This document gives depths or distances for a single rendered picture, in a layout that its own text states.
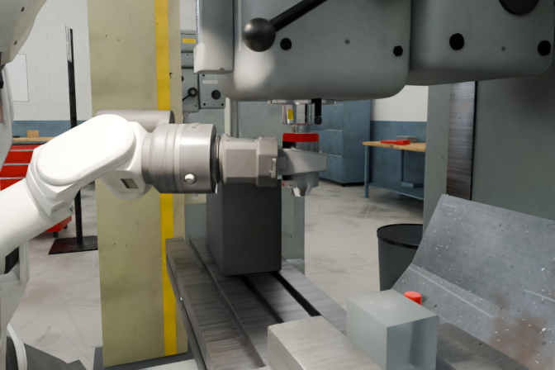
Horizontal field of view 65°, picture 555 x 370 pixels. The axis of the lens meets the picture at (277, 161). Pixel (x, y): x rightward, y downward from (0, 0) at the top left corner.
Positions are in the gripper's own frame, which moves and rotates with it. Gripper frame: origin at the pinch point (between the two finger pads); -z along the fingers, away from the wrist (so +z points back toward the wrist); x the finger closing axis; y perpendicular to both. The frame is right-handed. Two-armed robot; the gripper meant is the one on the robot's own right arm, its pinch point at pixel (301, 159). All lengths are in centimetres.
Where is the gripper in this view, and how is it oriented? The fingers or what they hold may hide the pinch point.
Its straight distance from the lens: 55.2
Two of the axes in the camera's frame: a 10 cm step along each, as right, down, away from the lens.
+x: -0.3, -1.1, 9.9
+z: -10.0, -0.1, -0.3
